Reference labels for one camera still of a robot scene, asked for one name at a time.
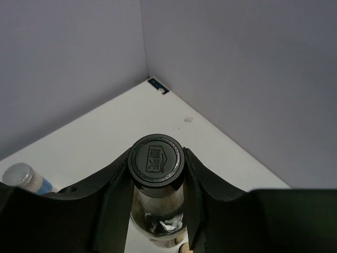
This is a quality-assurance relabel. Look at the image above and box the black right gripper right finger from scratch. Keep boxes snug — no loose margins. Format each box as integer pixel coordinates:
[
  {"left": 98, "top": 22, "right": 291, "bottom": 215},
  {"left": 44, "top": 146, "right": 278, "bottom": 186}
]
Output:
[{"left": 184, "top": 149, "right": 336, "bottom": 252}]

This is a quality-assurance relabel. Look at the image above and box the dark sauce bottle red label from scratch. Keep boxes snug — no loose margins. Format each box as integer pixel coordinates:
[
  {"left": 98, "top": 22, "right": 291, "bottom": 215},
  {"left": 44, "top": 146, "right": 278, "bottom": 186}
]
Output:
[{"left": 128, "top": 134, "right": 187, "bottom": 248}]

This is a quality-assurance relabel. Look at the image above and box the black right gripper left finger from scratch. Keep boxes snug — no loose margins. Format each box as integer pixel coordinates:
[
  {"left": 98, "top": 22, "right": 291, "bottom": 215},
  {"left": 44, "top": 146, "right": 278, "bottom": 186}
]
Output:
[{"left": 1, "top": 153, "right": 133, "bottom": 252}]

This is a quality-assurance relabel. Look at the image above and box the blue left corner sticker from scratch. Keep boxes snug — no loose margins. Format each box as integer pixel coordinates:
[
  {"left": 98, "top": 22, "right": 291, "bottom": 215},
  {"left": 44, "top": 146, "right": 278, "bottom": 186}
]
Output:
[{"left": 147, "top": 77, "right": 169, "bottom": 95}]

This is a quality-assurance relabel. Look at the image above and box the white jar blue label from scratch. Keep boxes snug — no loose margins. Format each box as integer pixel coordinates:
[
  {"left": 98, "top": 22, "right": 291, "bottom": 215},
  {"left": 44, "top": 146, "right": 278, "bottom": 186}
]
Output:
[{"left": 2, "top": 163, "right": 58, "bottom": 194}]

